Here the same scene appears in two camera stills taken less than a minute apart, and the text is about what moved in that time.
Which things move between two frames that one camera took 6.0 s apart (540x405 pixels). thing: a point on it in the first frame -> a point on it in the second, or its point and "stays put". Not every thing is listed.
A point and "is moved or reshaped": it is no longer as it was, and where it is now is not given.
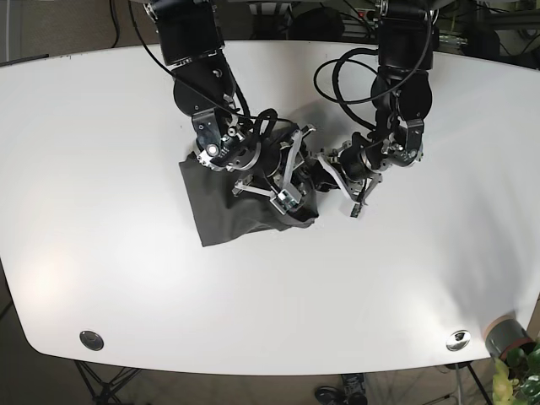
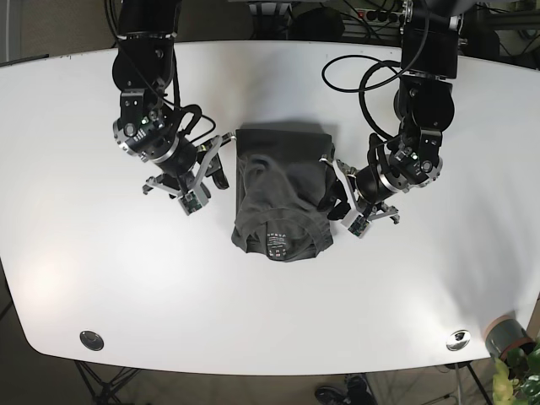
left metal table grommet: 91,340 stays put
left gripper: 275,170 -> 185,164
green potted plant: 516,381 stays put
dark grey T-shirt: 218,215 is moved or reshaped
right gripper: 360,161 -> 416,164
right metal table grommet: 457,340 stays put
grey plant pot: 507,332 stays put
